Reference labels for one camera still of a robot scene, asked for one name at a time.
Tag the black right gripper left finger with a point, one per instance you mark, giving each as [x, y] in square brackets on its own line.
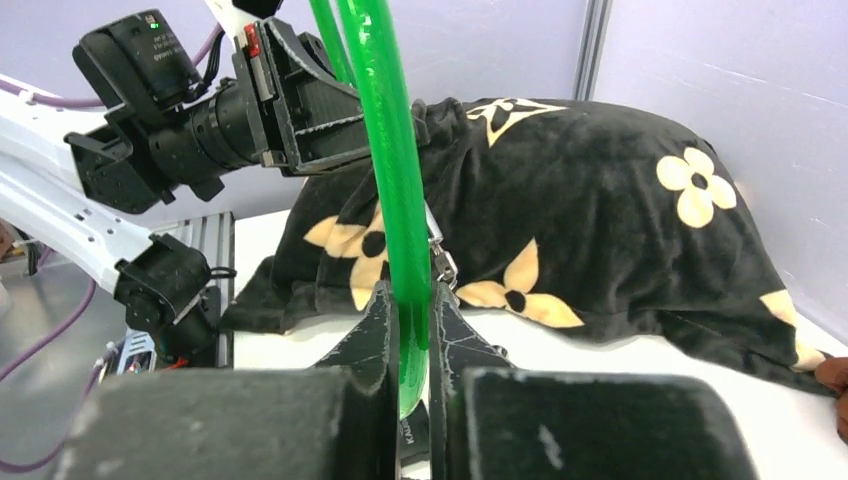
[335, 420]

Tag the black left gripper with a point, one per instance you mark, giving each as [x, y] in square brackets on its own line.
[302, 119]

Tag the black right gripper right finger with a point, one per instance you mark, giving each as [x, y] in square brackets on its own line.
[492, 420]

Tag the green cable lock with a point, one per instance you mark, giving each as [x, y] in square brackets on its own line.
[363, 47]

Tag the green cable lock keys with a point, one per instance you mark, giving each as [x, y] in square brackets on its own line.
[444, 263]

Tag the black padlock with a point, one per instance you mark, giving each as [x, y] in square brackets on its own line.
[414, 440]

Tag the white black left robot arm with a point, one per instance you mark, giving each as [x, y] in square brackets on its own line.
[164, 125]

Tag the black floral patterned blanket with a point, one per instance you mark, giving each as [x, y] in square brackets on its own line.
[605, 222]

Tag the brown crumpled cloth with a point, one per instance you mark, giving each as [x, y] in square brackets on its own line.
[832, 373]

